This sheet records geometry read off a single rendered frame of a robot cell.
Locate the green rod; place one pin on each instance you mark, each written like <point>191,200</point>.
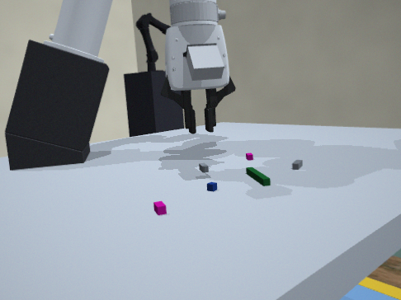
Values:
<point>258,176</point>

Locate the small blue cube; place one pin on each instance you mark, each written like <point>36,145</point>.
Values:
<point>212,186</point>

